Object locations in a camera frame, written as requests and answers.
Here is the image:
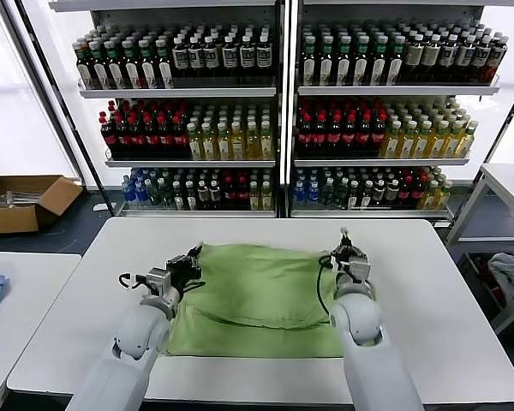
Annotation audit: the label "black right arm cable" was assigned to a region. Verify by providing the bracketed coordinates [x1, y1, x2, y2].
[315, 254, 339, 319]

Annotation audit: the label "grey metal frame table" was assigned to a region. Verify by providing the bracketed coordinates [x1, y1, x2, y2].
[444, 164, 514, 335]

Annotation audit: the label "green t-shirt with red print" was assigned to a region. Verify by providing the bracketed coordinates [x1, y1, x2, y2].
[164, 241, 380, 359]

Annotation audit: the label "white-label dark drink bottle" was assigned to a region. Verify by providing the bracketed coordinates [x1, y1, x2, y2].
[453, 37, 475, 85]
[255, 34, 272, 80]
[469, 38, 493, 85]
[221, 36, 239, 80]
[437, 36, 458, 85]
[239, 35, 256, 80]
[188, 37, 205, 80]
[203, 36, 221, 80]
[171, 37, 188, 80]

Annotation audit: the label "beige-label dark drink bottle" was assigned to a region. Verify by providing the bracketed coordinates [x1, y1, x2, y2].
[420, 35, 441, 85]
[403, 34, 425, 85]

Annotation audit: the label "black window frame post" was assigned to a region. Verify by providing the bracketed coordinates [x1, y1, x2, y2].
[15, 0, 117, 217]

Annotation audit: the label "white shelf unit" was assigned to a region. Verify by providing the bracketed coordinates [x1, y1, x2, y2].
[49, 0, 289, 220]
[289, 0, 514, 228]

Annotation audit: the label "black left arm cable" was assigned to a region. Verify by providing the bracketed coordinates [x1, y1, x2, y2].
[118, 272, 149, 291]

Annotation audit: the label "open cardboard box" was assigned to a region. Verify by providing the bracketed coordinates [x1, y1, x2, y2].
[0, 175, 85, 236]

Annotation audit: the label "green-cap dark tea bottle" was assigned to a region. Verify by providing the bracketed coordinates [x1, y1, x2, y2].
[387, 37, 406, 86]
[122, 39, 141, 91]
[154, 39, 175, 90]
[88, 41, 110, 91]
[353, 36, 371, 86]
[75, 45, 94, 91]
[104, 40, 125, 91]
[370, 36, 389, 86]
[300, 36, 317, 86]
[319, 36, 335, 86]
[138, 39, 158, 90]
[336, 36, 353, 86]

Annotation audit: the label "red-brown tea bottle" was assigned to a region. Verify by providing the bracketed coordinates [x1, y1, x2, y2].
[484, 38, 507, 85]

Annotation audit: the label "small red-label cola bottle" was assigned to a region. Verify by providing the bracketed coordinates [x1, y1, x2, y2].
[222, 177, 237, 211]
[397, 176, 413, 209]
[410, 176, 427, 209]
[236, 177, 250, 211]

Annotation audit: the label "grey crumpled cloth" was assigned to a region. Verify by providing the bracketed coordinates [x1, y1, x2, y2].
[487, 252, 514, 303]

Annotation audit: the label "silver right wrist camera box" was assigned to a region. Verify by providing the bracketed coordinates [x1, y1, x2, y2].
[345, 255, 372, 283]

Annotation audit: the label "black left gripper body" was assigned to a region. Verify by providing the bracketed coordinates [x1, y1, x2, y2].
[170, 259, 203, 295]

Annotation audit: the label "white side table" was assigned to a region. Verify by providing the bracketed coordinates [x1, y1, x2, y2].
[0, 251, 83, 411]

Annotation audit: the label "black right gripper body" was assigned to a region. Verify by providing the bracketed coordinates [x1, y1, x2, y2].
[331, 247, 357, 271]

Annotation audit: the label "red cloth item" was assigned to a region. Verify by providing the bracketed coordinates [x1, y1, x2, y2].
[475, 254, 506, 307]

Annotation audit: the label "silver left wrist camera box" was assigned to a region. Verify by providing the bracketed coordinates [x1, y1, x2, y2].
[145, 267, 172, 296]

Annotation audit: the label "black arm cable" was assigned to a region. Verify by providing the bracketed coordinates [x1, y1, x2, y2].
[118, 272, 149, 291]
[315, 254, 339, 319]

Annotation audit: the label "red-cap cola bottle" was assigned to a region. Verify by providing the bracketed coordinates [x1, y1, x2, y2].
[99, 111, 119, 158]
[370, 112, 387, 156]
[342, 113, 357, 156]
[356, 112, 372, 156]
[313, 113, 328, 156]
[157, 116, 174, 158]
[113, 116, 132, 158]
[171, 115, 188, 158]
[142, 116, 159, 158]
[327, 113, 344, 156]
[298, 113, 314, 156]
[127, 116, 146, 158]

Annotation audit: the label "metal parts in bags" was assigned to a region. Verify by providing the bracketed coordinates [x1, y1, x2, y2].
[0, 191, 42, 211]

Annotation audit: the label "black storage crate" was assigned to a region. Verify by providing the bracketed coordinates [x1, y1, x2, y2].
[457, 252, 509, 322]

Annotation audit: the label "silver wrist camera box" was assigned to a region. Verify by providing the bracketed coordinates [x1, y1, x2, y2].
[345, 255, 372, 283]
[145, 267, 172, 296]

